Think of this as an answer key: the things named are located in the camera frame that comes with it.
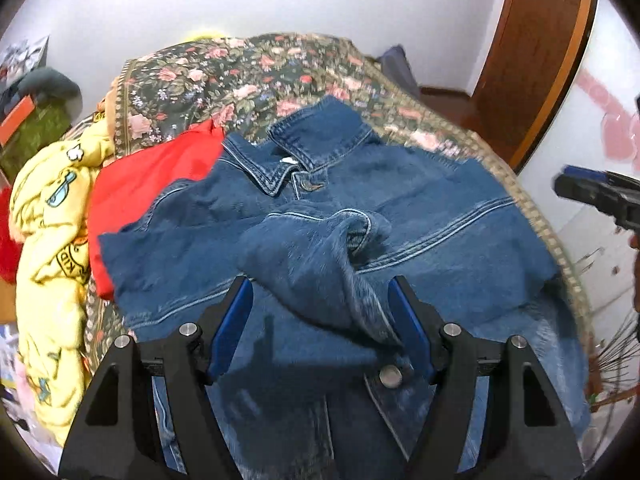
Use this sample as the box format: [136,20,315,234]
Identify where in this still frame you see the blue denim jacket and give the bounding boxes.
[100,96,560,361]

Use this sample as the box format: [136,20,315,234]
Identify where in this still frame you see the white cabinet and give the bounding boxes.
[554,204,640,351]

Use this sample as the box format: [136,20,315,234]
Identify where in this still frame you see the brown wooden door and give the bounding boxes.
[472,0,597,171]

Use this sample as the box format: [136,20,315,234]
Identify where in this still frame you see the blue jeans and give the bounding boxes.
[150,303,594,480]

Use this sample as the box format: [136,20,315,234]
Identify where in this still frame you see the red fluffy fabric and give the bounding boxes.
[0,188,22,284]

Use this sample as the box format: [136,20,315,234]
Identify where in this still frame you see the red garment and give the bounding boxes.
[87,119,224,300]

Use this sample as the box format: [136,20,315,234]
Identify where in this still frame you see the yellow cartoon print blanket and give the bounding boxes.
[9,120,114,444]

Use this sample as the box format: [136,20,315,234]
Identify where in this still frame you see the dark grey bag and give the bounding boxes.
[376,44,421,99]

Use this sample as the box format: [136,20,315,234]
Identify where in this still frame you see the green box with orange lid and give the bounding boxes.
[1,100,70,184]

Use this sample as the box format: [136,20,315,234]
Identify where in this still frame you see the floral bedspread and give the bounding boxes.
[106,32,597,340]

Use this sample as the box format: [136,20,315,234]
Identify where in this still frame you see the pink heart wall decoration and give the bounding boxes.
[575,68,639,171]

